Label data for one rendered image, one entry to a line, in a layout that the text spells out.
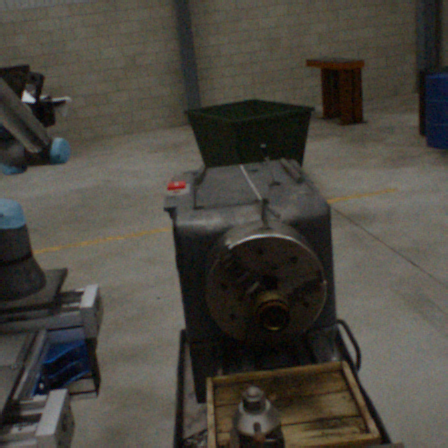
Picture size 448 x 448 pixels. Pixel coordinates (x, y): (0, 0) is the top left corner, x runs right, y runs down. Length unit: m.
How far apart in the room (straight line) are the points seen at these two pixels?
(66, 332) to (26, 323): 0.10
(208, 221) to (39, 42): 9.82
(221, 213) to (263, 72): 10.17
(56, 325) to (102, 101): 9.90
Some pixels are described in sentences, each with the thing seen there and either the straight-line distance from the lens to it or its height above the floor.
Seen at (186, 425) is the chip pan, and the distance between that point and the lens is 2.01.
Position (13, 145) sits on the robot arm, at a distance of 1.78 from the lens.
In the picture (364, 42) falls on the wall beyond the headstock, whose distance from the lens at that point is 12.49.
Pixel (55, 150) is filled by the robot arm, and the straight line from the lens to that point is 1.69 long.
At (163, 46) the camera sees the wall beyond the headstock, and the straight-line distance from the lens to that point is 11.37.
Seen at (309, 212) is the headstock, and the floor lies 1.23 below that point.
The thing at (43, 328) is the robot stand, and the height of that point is 1.07.
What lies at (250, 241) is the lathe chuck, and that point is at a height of 1.22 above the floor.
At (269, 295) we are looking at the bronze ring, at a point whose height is 1.12.
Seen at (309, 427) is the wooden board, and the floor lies 0.89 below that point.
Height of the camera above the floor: 1.75
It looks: 19 degrees down
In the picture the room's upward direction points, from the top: 7 degrees counter-clockwise
